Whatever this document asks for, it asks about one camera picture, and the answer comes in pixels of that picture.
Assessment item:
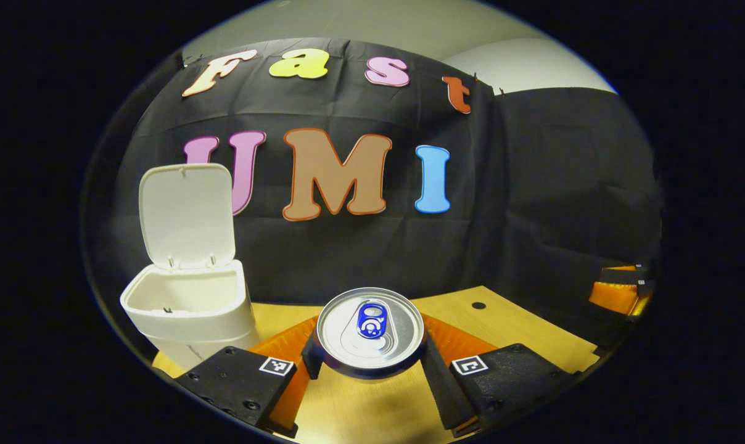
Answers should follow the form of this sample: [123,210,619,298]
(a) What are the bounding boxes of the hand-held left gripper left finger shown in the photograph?
[175,314,324,438]

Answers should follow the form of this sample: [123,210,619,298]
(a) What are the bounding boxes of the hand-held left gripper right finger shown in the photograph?
[419,314,580,438]

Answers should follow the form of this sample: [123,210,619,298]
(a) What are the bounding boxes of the silver blue pop can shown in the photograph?
[316,287,426,380]

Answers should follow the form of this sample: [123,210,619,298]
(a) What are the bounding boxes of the white desktop garbage bin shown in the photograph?
[120,163,262,374]

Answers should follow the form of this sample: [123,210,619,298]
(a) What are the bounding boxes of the black backdrop cloth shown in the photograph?
[83,38,664,358]

